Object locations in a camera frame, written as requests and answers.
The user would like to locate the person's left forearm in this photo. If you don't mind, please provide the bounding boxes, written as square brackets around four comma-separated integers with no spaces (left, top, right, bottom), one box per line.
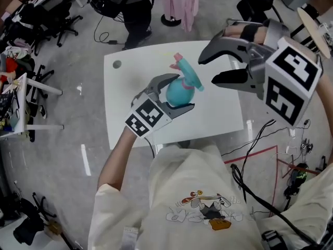
[97,127,138,193]

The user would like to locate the black floor cable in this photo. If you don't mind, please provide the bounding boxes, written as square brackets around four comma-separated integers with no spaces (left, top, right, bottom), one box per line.
[221,119,277,176]

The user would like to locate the black device with green marks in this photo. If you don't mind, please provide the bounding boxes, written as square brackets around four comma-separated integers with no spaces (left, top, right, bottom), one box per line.
[283,162,311,199]

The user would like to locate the pink garment on stand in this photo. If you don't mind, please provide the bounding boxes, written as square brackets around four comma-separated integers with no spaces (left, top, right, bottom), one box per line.
[159,0,201,33]

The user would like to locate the black body strap cable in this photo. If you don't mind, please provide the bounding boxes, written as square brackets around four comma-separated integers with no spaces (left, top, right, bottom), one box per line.
[229,164,321,250]

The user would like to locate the black round stand base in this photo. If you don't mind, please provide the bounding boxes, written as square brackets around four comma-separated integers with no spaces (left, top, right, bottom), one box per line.
[160,14,182,27]

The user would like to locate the person's cream printed t-shirt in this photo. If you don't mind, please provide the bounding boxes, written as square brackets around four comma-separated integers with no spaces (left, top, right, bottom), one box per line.
[87,141,333,250]

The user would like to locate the teal and pink spray head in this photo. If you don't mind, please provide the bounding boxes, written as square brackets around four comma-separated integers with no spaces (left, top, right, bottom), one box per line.
[169,52,205,92]

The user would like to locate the white cluttered desk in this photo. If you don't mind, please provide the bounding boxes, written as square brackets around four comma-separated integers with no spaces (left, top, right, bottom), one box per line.
[0,72,65,141]

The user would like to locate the black power adapter with cable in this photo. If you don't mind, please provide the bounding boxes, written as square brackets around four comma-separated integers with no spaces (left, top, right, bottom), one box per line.
[93,16,126,46]

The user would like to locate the teal round spray bottle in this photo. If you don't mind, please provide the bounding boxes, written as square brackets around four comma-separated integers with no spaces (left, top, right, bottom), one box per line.
[165,78,196,108]

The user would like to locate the black office chair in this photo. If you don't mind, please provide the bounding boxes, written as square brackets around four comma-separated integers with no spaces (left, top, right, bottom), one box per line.
[236,0,285,23]
[12,191,57,246]
[15,0,84,56]

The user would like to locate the person's right forearm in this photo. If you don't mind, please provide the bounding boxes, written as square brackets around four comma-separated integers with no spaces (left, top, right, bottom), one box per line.
[310,58,333,167]

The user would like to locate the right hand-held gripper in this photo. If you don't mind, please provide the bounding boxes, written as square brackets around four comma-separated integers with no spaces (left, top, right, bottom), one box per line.
[198,19,324,128]

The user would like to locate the round wooden table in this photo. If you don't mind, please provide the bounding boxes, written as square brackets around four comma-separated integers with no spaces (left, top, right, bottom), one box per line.
[297,7,331,60]

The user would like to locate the person's right hand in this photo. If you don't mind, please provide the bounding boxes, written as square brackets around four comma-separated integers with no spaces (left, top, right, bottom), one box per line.
[223,21,269,45]

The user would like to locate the black bag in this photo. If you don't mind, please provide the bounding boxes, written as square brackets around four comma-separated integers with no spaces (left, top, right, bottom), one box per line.
[87,0,123,20]

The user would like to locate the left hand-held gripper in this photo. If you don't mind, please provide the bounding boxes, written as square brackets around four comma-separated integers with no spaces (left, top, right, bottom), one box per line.
[124,73,196,140]

